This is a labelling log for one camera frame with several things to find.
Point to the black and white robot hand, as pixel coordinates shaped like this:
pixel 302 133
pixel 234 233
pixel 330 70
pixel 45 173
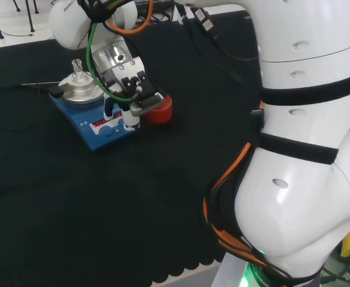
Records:
pixel 138 86

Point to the red ribbed plastic cup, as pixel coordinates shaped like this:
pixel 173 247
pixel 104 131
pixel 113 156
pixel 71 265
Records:
pixel 162 115

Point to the clear glass flask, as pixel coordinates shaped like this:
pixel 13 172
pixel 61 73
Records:
pixel 78 76

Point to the thin metal probe rod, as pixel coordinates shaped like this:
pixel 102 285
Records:
pixel 40 83

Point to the black bench cloth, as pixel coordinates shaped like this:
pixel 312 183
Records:
pixel 73 209

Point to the heater with blue base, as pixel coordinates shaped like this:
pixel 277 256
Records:
pixel 73 113

